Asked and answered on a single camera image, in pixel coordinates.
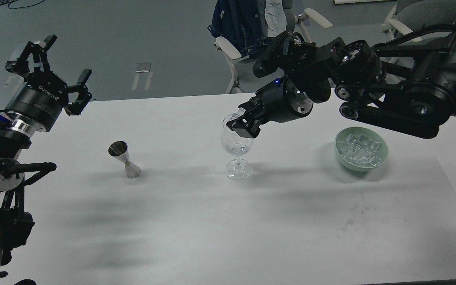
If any steel cocktail jigger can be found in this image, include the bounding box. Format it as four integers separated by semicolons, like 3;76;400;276
107;141;141;179

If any green bowl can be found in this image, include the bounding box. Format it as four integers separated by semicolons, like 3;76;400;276
334;127;389;173

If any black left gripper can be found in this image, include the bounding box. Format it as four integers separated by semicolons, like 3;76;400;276
6;34;93;132

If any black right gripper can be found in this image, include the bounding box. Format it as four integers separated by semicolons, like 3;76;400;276
226;77;314;139

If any clear wine glass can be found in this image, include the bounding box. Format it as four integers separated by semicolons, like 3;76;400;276
220;112;254;181

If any grey office chair with jacket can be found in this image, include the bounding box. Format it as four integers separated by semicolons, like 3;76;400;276
214;8;333;93

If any pile of ice cubes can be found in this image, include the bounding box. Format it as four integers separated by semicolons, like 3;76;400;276
336;133;382;167

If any grey office chair right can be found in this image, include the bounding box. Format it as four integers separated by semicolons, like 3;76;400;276
380;0;456;40

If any dark blue jacket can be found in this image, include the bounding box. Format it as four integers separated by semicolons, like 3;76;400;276
208;0;293;57

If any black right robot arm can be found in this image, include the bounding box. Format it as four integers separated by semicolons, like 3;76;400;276
224;24;456;139

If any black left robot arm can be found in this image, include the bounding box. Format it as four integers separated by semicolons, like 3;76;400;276
0;35;92;279

